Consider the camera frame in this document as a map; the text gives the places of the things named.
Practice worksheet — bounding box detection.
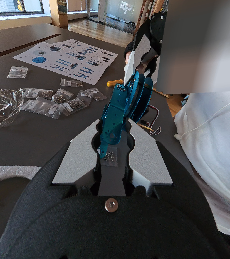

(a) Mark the white foam packing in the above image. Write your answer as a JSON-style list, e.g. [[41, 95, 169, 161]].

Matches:
[[0, 166, 42, 189]]

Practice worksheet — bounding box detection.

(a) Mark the light wooden cabinet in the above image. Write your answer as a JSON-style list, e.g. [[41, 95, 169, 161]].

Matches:
[[49, 0, 68, 28]]

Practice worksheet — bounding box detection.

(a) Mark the pile of small zip bags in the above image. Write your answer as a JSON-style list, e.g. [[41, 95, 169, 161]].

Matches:
[[20, 88, 108, 120]]

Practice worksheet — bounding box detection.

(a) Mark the white drawstring with toggle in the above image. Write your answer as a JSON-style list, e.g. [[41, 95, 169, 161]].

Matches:
[[174, 95, 230, 140]]

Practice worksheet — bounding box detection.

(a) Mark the glass door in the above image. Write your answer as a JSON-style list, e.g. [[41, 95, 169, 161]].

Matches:
[[87, 0, 144, 27]]

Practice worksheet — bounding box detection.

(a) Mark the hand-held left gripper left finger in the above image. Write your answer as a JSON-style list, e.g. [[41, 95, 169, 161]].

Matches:
[[52, 119, 102, 186]]

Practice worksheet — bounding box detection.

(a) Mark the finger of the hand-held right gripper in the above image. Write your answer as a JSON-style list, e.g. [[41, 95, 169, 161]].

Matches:
[[123, 35, 152, 86], [141, 49, 159, 79]]

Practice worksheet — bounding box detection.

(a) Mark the labelled near-empty zip bag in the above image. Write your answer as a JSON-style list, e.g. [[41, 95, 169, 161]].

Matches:
[[7, 66, 29, 79]]

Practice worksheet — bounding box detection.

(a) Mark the window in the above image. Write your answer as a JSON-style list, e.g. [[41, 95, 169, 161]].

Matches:
[[0, 0, 44, 14]]

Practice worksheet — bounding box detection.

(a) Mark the zip bag of small nuts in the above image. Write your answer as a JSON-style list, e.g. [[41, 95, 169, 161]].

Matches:
[[60, 78, 83, 88]]

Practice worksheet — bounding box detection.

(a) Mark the printed instruction sheet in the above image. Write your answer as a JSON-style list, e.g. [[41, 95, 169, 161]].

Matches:
[[12, 39, 118, 86]]

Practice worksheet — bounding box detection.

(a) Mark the person in white shirt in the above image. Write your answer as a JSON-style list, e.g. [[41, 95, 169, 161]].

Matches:
[[174, 91, 230, 236]]

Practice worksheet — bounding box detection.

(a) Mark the white red servo cable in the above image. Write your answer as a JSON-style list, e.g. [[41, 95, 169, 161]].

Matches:
[[146, 105, 162, 136]]

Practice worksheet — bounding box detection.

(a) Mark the person's right hand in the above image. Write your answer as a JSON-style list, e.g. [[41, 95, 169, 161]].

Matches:
[[125, 51, 146, 73]]

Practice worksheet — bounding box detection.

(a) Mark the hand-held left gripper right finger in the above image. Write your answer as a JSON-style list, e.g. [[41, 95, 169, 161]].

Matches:
[[127, 118, 173, 188]]

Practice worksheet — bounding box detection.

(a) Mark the yellow handled screwdriver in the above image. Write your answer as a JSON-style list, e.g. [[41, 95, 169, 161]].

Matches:
[[106, 80, 126, 88]]

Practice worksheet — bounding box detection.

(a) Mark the zip bag of tiny screws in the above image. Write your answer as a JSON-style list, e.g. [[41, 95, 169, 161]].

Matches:
[[100, 146, 118, 167]]

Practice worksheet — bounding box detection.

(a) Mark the crumpled clear plastic wrap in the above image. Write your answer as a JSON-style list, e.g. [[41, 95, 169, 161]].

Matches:
[[0, 88, 25, 128]]

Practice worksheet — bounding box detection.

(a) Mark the blue metal toy robot arm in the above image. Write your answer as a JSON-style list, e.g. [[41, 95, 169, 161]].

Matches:
[[97, 71, 170, 159]]

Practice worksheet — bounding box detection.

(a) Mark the dark grey desk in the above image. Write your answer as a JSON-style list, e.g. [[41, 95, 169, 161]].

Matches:
[[0, 23, 197, 259]]

